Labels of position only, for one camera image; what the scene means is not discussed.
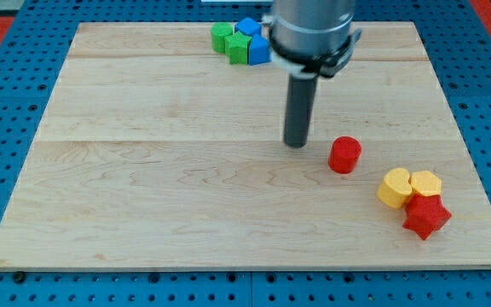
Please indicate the green star block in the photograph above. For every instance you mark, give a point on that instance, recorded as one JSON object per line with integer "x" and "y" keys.
{"x": 236, "y": 47}

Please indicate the red star block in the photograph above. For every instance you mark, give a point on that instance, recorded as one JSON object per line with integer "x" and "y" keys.
{"x": 425, "y": 215}

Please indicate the blue cube block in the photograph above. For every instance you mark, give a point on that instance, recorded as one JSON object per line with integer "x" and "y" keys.
{"x": 248, "y": 27}

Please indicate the yellow hexagon block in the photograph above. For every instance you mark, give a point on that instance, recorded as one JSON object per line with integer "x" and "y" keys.
{"x": 425, "y": 183}

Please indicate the light wooden board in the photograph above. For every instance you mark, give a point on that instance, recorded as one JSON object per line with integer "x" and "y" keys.
{"x": 155, "y": 154}

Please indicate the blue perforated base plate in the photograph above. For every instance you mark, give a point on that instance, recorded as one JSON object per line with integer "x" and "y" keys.
{"x": 31, "y": 55}

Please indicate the green cylinder block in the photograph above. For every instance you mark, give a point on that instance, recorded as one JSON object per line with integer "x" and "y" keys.
{"x": 219, "y": 32}

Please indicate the red cylinder block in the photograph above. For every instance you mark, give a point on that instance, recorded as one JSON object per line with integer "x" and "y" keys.
{"x": 345, "y": 154}

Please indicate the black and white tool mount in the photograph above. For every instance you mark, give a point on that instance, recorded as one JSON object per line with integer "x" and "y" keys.
{"x": 308, "y": 46}

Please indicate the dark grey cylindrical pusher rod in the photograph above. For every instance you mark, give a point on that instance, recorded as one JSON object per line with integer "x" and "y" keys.
{"x": 299, "y": 106}

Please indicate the yellow heart block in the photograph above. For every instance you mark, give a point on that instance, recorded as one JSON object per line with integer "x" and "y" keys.
{"x": 395, "y": 190}

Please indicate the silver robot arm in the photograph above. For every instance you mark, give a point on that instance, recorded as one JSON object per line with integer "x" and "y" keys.
{"x": 312, "y": 7}

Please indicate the blue triangle block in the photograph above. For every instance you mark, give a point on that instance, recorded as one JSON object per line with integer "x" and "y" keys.
{"x": 258, "y": 52}

